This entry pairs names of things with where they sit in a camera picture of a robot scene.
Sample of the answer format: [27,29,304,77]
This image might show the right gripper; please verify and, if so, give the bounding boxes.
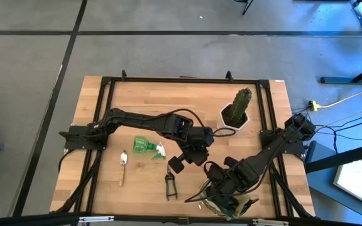
[206,156,251,205]

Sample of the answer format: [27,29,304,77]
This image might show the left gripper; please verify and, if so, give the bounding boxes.
[168,127,216,174]

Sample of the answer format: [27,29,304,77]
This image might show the tan and green gardening bag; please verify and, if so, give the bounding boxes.
[198,188,260,220]

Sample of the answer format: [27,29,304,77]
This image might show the green-handled garden snips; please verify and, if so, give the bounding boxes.
[164,168,178,202]

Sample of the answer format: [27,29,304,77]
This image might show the narrow trowel with wooden handle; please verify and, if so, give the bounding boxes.
[118,150,129,188]

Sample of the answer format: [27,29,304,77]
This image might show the white faceted plant pot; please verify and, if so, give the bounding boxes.
[216,102,251,137]

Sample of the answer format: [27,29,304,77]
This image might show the green cactus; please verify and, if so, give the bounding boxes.
[230,87,253,126]

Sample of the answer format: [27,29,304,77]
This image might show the green plastic spray bottle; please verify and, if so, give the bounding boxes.
[133,136,167,160]

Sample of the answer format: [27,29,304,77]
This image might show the black diagonal metal beam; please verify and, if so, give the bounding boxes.
[305,141,362,174]

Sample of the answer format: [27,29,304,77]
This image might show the white flat panel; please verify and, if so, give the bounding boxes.
[332,159,362,205]

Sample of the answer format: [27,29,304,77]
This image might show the black chair base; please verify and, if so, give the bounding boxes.
[233,0,255,16]

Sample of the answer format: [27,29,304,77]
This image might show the yellow extension cord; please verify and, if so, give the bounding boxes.
[307,80,362,111]

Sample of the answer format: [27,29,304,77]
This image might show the black floor cable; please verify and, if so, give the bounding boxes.
[334,117,362,132]
[337,108,362,127]

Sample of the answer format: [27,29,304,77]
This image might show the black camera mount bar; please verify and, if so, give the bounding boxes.
[0,212,362,226]

